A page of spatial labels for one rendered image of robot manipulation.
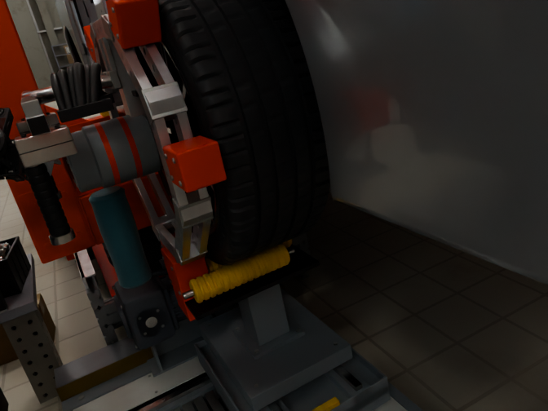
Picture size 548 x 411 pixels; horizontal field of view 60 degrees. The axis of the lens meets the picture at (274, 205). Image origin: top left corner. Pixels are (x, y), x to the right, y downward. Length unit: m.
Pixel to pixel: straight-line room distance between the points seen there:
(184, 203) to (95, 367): 0.95
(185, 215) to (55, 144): 0.25
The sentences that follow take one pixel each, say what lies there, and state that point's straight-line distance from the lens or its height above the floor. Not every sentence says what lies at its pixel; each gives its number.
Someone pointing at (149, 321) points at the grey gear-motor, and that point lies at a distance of 1.47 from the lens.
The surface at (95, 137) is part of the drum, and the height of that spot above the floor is 0.90.
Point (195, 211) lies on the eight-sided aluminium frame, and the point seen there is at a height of 0.75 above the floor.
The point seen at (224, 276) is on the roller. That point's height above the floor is 0.53.
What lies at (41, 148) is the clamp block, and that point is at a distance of 0.91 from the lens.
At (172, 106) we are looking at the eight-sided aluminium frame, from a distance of 0.86.
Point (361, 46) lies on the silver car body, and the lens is 0.65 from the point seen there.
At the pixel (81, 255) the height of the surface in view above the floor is 0.39.
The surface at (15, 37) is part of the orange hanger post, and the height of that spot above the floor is 1.14.
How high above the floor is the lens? 1.05
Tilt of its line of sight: 21 degrees down
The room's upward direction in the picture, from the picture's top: 12 degrees counter-clockwise
